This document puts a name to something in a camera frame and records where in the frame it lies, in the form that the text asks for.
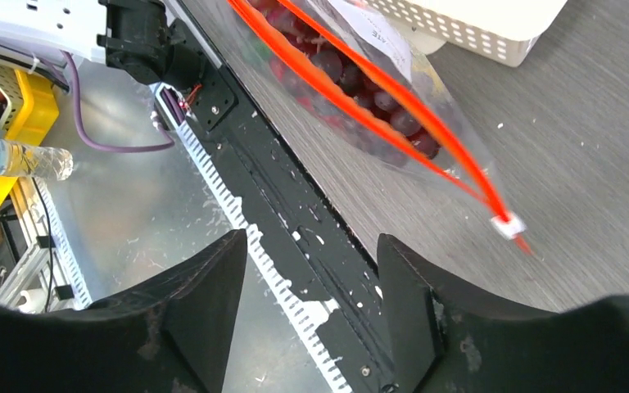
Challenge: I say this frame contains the plastic water bottle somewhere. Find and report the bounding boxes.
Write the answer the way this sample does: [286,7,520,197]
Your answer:
[0,138,75,181]

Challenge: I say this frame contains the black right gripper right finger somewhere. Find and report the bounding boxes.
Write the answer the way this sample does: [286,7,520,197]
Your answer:
[377,234,629,392]

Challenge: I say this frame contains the clear zip top bag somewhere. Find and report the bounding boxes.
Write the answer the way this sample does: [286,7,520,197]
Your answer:
[224,1,529,251]

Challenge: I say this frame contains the white slotted cable duct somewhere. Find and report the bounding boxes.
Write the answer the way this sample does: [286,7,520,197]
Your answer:
[150,84,352,392]

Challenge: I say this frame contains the yellow crate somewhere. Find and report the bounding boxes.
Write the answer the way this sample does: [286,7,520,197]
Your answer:
[0,65,59,206]

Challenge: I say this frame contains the purple fake grapes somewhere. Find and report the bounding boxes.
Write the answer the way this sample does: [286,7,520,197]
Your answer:
[250,1,441,159]

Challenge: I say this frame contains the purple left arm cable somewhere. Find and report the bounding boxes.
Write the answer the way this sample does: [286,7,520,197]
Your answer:
[60,51,177,155]

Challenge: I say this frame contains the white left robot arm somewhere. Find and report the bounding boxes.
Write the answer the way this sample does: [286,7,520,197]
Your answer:
[0,1,206,90]

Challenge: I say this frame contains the white plastic basket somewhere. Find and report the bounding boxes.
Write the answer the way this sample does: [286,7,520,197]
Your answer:
[364,0,567,68]

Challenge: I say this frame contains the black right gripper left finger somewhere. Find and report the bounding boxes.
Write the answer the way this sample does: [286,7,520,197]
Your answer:
[0,229,247,392]

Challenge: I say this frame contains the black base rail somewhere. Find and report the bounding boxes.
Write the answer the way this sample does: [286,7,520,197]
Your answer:
[187,51,398,392]

